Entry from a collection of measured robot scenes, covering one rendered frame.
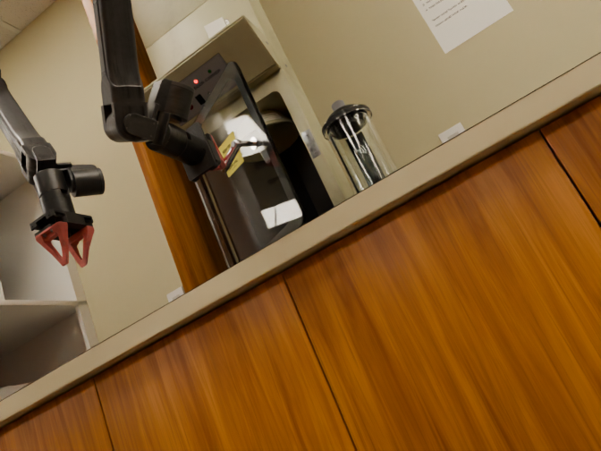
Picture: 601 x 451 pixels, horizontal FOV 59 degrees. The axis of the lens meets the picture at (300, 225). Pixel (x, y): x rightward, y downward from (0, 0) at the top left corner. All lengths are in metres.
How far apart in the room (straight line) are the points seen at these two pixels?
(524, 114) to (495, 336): 0.31
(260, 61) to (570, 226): 0.79
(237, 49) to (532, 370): 0.91
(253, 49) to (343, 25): 0.58
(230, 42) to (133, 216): 0.94
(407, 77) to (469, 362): 1.05
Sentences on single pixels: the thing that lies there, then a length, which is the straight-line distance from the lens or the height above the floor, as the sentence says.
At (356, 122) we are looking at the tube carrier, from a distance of 1.07.
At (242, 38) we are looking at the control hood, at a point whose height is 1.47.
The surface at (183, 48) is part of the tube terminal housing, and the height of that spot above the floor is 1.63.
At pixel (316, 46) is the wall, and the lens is 1.83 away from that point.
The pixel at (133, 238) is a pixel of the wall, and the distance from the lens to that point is 2.04.
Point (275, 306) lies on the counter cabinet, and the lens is 0.90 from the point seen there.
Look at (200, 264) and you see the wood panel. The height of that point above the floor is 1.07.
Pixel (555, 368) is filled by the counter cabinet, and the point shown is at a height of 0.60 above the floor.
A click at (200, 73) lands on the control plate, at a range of 1.33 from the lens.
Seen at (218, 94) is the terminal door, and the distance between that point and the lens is 1.23.
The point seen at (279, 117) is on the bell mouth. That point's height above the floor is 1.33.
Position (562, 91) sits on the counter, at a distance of 0.82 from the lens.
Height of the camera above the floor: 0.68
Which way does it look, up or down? 18 degrees up
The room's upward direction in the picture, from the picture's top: 24 degrees counter-clockwise
